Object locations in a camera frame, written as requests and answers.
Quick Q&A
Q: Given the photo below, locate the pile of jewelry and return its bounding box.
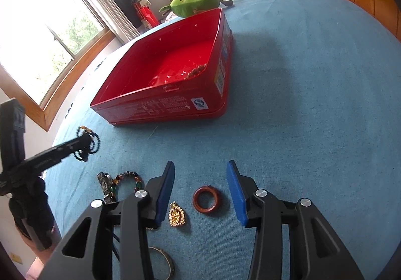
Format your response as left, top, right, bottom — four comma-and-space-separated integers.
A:
74, 126, 101, 162

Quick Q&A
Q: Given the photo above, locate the person's left forearm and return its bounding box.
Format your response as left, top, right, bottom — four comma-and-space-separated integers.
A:
24, 256, 51, 280

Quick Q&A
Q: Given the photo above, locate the brown bead bracelet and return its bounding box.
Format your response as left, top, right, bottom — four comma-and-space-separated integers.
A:
186, 63, 207, 78

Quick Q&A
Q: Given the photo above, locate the red tin box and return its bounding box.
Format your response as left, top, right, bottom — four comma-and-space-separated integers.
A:
90, 8, 233, 126

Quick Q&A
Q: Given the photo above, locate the brown wooden ring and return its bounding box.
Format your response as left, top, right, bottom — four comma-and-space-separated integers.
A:
192, 185, 222, 214

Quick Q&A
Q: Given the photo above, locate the red bag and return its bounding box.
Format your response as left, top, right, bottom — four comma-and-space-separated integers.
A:
133, 1, 159, 29

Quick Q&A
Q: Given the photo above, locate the green plush toy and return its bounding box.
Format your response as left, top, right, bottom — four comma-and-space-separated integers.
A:
159, 0, 234, 19

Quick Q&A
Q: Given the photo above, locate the gold pendant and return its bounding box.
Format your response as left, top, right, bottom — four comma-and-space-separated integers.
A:
168, 201, 186, 228

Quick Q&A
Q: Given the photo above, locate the silver bangle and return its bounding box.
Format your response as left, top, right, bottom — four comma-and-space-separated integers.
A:
147, 246, 176, 280

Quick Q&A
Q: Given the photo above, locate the blue bedspread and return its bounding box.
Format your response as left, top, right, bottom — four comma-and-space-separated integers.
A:
44, 0, 401, 280

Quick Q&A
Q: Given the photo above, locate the large wooden framed window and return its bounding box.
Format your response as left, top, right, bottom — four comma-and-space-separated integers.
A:
0, 0, 116, 133

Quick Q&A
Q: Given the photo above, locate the multicoloured bead bracelet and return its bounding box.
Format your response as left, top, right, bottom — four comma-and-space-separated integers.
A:
110, 170, 145, 202

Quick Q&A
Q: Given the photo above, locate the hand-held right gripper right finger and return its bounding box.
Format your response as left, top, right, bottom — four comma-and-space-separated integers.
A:
226, 160, 365, 280

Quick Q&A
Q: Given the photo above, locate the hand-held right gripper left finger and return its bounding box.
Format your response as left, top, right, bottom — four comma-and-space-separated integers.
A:
37, 160, 176, 280

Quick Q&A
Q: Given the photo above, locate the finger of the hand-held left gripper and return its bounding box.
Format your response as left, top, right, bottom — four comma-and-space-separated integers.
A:
23, 134, 96, 171

